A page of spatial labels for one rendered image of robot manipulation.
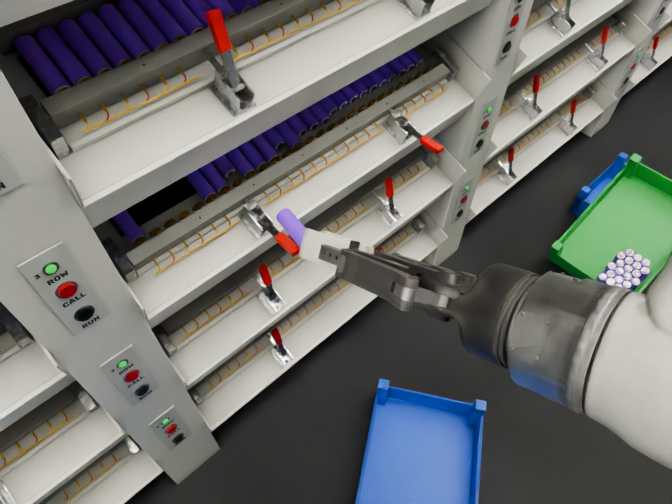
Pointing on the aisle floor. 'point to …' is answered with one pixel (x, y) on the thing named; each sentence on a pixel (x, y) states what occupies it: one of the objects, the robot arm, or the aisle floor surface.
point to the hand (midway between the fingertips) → (335, 252)
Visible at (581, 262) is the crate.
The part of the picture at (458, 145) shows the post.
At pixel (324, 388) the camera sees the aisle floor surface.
